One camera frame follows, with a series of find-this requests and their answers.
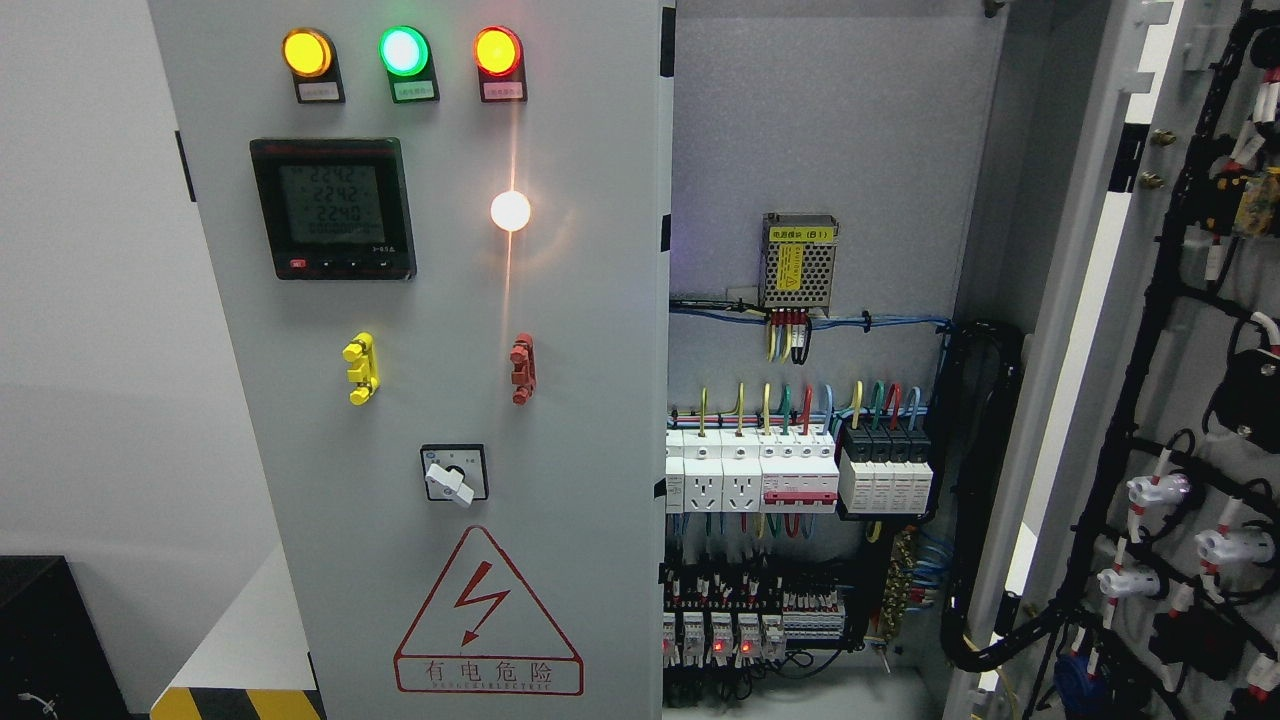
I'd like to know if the grey cabinet door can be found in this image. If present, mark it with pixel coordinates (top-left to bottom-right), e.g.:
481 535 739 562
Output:
942 1 1277 719
150 1 675 719

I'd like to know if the red indicator lamp left door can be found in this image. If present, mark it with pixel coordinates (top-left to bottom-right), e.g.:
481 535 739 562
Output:
474 26 529 102

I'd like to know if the green indicator lamp left door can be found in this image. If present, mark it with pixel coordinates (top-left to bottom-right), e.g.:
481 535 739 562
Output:
379 26 439 104

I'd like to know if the yellow indicator lamp left door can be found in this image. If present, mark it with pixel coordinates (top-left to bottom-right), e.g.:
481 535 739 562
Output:
282 27 346 104

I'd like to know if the white breaker and socket row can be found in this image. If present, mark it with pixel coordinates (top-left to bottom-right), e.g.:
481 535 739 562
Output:
666 427 838 514

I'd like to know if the metal mesh power supply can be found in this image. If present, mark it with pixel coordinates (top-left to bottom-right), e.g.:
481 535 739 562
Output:
759 211 838 310

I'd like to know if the white glowing indicator lamp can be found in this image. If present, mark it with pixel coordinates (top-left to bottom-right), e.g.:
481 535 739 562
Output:
490 190 532 233

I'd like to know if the lower relay terminal row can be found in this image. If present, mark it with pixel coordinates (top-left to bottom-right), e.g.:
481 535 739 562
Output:
659 565 856 669

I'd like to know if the black surge protector block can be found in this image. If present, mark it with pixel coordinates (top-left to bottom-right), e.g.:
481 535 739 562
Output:
838 425 937 520

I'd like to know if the red electric hazard warning sticker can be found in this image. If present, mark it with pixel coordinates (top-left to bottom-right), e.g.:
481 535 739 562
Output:
394 525 584 696

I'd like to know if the black digital power meter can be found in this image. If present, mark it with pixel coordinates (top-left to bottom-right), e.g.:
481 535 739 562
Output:
250 137 416 281

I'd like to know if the red terminal post block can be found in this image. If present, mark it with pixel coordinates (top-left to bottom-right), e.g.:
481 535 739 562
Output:
509 332 538 406

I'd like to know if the white rotary selector switch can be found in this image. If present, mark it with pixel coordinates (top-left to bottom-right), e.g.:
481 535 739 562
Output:
420 445 489 507

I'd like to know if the yellow terminal post block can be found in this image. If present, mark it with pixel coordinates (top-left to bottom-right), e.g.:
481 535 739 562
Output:
342 332 380 406

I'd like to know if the black right cable harness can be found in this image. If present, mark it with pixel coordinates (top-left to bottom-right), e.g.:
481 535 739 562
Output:
940 319 1061 673

